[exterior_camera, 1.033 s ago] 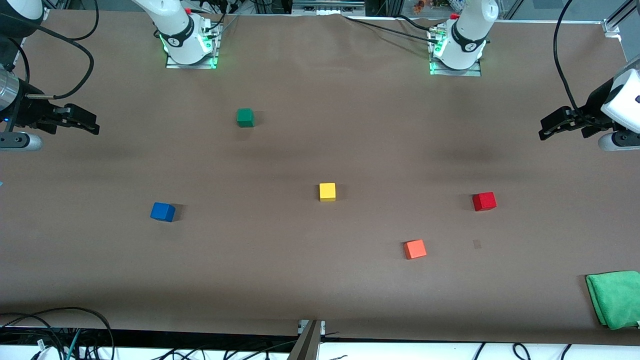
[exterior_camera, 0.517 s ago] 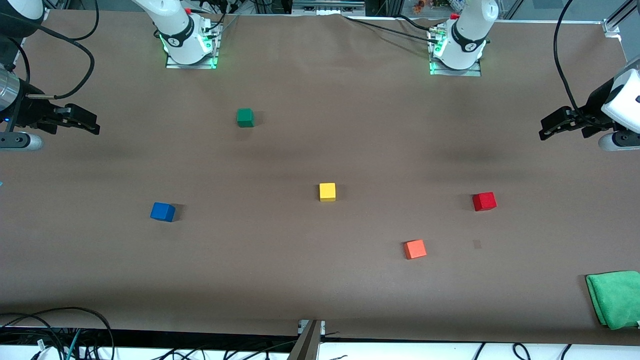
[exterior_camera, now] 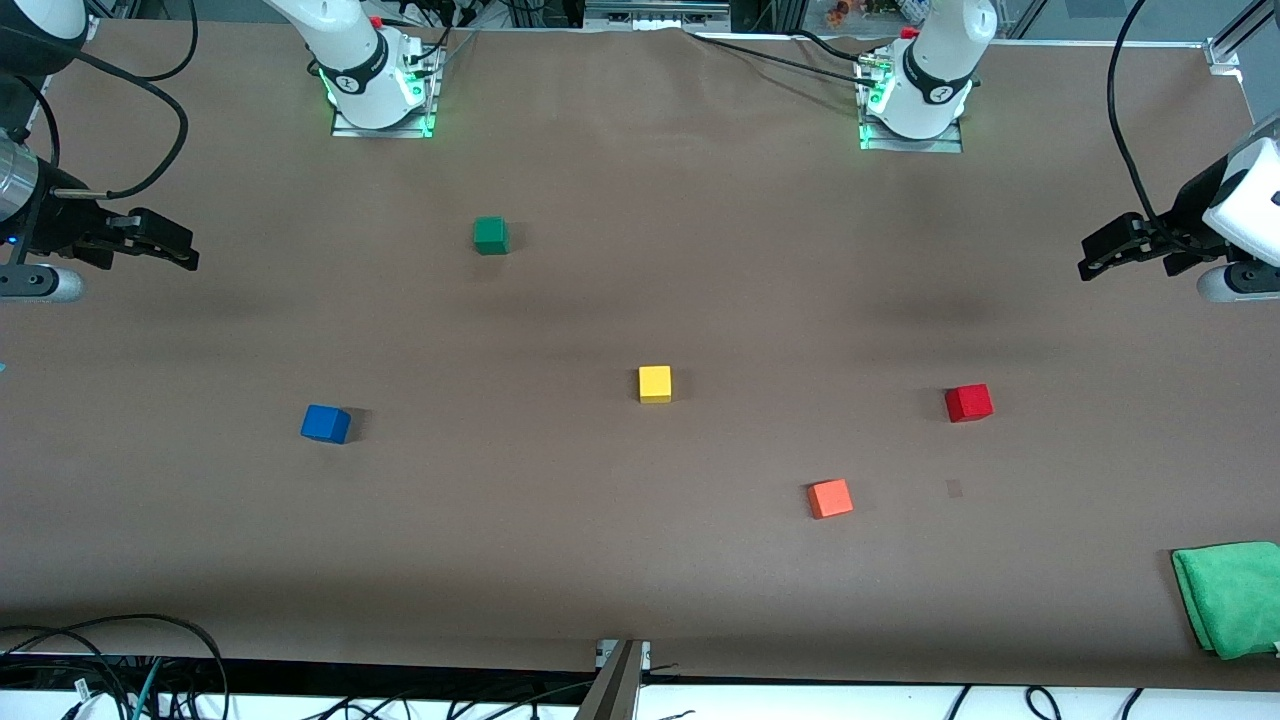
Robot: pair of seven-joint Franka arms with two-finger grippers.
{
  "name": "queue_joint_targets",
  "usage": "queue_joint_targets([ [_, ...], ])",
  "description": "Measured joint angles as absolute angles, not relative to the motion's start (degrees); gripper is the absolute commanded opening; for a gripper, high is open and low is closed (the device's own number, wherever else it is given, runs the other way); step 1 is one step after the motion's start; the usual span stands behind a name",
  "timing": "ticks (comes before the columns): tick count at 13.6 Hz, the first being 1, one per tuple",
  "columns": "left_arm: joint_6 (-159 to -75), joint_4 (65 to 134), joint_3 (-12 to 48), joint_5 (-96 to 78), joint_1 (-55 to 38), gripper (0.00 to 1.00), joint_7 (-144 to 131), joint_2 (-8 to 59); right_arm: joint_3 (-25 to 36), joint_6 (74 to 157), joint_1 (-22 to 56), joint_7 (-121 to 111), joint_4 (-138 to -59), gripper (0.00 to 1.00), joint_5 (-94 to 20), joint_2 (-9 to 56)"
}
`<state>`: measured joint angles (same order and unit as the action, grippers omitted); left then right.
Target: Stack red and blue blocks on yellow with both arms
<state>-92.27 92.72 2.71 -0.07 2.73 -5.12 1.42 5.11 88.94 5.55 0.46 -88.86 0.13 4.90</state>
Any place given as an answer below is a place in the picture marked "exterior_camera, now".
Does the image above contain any green folded cloth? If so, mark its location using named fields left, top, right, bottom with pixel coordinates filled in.
left=1171, top=541, right=1280, bottom=661

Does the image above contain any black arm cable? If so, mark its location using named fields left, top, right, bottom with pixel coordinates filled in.
left=1106, top=0, right=1201, bottom=251
left=0, top=0, right=199, bottom=201

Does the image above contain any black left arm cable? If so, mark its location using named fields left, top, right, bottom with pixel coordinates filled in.
left=1106, top=0, right=1201, bottom=251

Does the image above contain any black cable bundle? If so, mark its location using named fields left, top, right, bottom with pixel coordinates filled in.
left=0, top=613, right=231, bottom=720

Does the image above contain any blue wooden block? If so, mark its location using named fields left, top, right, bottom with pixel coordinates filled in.
left=300, top=404, right=352, bottom=445

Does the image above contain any red wooden block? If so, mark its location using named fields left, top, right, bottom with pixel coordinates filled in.
left=944, top=383, right=995, bottom=424

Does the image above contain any orange wooden block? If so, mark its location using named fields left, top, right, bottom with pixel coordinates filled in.
left=807, top=478, right=855, bottom=520

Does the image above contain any black cable on table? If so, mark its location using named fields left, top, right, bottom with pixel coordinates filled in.
left=685, top=30, right=886, bottom=89

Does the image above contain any metal table edge bracket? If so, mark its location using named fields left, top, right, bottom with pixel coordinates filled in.
left=578, top=639, right=652, bottom=720

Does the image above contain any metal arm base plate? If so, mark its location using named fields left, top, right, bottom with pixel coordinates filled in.
left=330, top=45, right=439, bottom=139
left=858, top=55, right=964, bottom=154

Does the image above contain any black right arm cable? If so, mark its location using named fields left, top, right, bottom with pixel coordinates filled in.
left=0, top=0, right=199, bottom=201

